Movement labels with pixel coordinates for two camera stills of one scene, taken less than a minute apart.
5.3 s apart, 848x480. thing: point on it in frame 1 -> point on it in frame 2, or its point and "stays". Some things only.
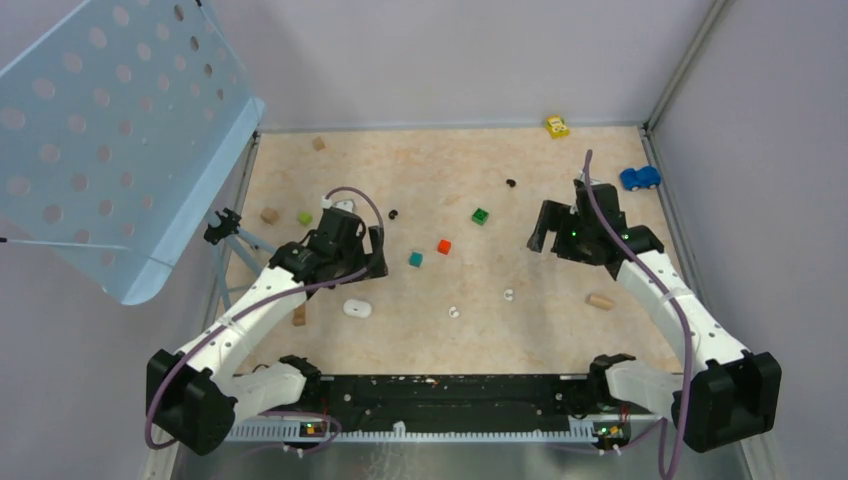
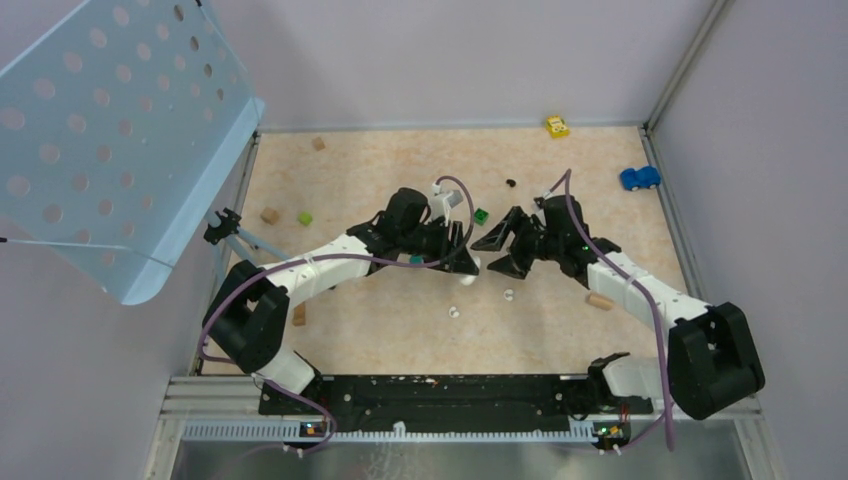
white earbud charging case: (357, 308) -> (471, 279)
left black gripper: (373, 260) -> (457, 239)
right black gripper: (557, 215) -> (497, 238)
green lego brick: (480, 216) stays
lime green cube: (305, 218) stays
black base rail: (468, 403) stays
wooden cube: (269, 215) stays
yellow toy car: (557, 127) stays
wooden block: (299, 315) stays
